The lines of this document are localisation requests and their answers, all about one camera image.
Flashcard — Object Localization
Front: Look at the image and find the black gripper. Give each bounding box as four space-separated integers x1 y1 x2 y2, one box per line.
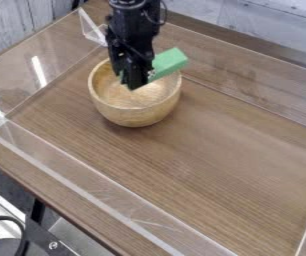
106 0 163 91

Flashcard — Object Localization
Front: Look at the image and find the green rectangular block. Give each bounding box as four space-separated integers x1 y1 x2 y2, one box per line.
148 47 188 82

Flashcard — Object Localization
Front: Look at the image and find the brown wooden bowl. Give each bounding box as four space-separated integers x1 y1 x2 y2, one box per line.
88 59 182 128

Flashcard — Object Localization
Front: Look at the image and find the black table leg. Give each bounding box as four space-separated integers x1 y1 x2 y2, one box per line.
31 199 45 225

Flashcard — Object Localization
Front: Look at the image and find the metal base bracket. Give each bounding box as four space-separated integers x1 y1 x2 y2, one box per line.
25 219 80 256

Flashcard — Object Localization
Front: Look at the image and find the black cable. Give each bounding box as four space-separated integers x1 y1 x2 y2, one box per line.
0 215 29 256

